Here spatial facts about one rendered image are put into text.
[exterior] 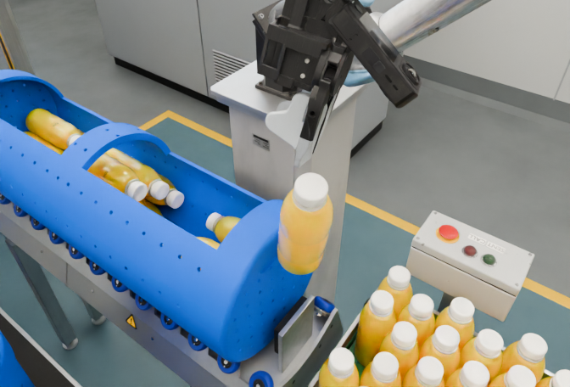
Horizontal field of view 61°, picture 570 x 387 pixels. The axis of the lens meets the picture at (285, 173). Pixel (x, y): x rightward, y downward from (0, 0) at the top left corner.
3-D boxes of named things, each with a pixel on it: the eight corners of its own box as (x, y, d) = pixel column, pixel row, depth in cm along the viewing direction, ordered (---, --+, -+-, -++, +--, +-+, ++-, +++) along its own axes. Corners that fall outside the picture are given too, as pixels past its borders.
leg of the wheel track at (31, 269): (72, 334, 198) (18, 229, 158) (81, 342, 196) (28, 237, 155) (59, 344, 195) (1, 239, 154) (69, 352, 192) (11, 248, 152)
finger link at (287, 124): (260, 150, 56) (281, 77, 52) (307, 169, 55) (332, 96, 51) (250, 160, 54) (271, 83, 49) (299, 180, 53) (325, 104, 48)
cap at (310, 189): (333, 195, 56) (335, 187, 55) (310, 214, 55) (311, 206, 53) (310, 175, 58) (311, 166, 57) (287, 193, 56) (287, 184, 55)
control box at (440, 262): (423, 242, 104) (433, 208, 98) (518, 287, 95) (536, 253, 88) (404, 272, 98) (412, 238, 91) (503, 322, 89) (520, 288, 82)
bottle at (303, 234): (332, 256, 70) (349, 195, 56) (298, 285, 67) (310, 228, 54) (299, 226, 72) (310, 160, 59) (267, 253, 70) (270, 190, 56)
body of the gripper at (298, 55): (278, 64, 56) (308, -46, 50) (348, 90, 54) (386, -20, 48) (254, 80, 49) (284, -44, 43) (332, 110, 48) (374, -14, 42)
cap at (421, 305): (408, 316, 83) (410, 309, 82) (410, 297, 86) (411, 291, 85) (432, 320, 82) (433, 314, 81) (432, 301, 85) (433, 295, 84)
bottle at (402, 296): (388, 310, 103) (401, 260, 92) (409, 334, 98) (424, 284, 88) (363, 323, 100) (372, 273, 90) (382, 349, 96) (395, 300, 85)
